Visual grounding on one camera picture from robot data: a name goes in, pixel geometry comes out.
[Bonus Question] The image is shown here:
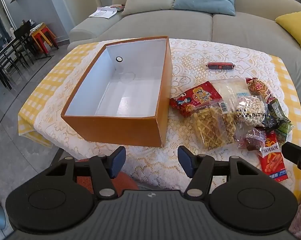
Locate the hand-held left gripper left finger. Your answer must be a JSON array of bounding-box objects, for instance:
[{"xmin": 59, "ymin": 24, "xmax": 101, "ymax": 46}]
[{"xmin": 45, "ymin": 146, "xmax": 126, "ymax": 200}]

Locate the red and yellow stool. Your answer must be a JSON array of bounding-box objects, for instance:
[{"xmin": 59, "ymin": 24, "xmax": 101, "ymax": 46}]
[{"xmin": 31, "ymin": 22, "xmax": 59, "ymax": 54}]

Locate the clear packet of yellow sticks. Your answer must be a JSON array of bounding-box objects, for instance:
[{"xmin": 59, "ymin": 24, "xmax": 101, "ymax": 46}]
[{"xmin": 192, "ymin": 100, "xmax": 238, "ymax": 151}]

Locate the red fries snack packet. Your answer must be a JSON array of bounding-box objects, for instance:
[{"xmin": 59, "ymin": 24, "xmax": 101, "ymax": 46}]
[{"xmin": 245, "ymin": 77, "xmax": 276, "ymax": 103}]

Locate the orange-red cloth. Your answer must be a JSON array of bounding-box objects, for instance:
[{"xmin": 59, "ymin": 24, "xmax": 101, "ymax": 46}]
[{"xmin": 77, "ymin": 172, "xmax": 138, "ymax": 198}]

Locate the orange cardboard box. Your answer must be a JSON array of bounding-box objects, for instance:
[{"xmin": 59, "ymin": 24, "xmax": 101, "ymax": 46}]
[{"xmin": 60, "ymin": 36, "xmax": 172, "ymax": 148}]

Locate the red-orange spicy strip packet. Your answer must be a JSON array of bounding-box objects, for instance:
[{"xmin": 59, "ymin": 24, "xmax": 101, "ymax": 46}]
[{"xmin": 259, "ymin": 131, "xmax": 289, "ymax": 182}]

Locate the black dining table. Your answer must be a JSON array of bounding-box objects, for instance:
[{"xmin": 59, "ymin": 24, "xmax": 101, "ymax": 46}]
[{"xmin": 0, "ymin": 37, "xmax": 23, "ymax": 90}]

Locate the beige sofa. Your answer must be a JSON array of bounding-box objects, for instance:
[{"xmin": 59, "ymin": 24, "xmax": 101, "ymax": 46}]
[{"xmin": 69, "ymin": 0, "xmax": 301, "ymax": 98}]

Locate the clear packet of white nuts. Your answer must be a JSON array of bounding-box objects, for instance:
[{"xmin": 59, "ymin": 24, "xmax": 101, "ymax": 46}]
[{"xmin": 229, "ymin": 94, "xmax": 268, "ymax": 130}]

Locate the green snack packet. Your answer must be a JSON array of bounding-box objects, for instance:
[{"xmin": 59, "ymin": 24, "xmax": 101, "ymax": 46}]
[{"xmin": 267, "ymin": 98, "xmax": 286, "ymax": 123}]

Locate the clear packet of dark dates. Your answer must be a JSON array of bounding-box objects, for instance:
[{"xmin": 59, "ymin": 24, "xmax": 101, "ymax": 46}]
[{"xmin": 237, "ymin": 127, "xmax": 267, "ymax": 152}]

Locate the red sausage stick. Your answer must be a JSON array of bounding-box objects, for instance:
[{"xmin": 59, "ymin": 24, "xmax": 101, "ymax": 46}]
[{"xmin": 207, "ymin": 62, "xmax": 236, "ymax": 70}]

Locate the dark seaweed snack packet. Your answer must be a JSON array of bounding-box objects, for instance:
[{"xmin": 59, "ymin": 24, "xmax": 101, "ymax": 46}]
[{"xmin": 262, "ymin": 116, "xmax": 294, "ymax": 145}]

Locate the yellow cushion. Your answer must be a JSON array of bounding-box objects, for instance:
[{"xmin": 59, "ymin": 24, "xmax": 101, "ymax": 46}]
[{"xmin": 275, "ymin": 10, "xmax": 301, "ymax": 53}]

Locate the yellow checked tablecloth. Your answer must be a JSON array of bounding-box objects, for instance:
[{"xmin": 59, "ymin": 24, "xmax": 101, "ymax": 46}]
[{"xmin": 18, "ymin": 41, "xmax": 301, "ymax": 198}]

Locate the red cartoon snack packet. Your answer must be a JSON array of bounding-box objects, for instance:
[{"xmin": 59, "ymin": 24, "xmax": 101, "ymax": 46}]
[{"xmin": 170, "ymin": 81, "xmax": 222, "ymax": 117}]

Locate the black dining chair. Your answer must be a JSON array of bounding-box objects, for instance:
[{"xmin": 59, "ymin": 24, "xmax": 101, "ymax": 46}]
[{"xmin": 13, "ymin": 20, "xmax": 41, "ymax": 65}]

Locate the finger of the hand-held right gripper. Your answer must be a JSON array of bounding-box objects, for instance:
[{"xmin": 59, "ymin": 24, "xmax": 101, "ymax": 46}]
[{"xmin": 282, "ymin": 142, "xmax": 301, "ymax": 205}]

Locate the white printed booklet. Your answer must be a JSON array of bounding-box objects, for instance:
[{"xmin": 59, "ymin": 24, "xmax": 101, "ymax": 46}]
[{"xmin": 89, "ymin": 6, "xmax": 118, "ymax": 20}]

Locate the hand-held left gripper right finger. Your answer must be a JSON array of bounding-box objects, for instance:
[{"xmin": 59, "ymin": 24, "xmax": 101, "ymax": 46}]
[{"xmin": 178, "ymin": 145, "xmax": 262, "ymax": 200}]

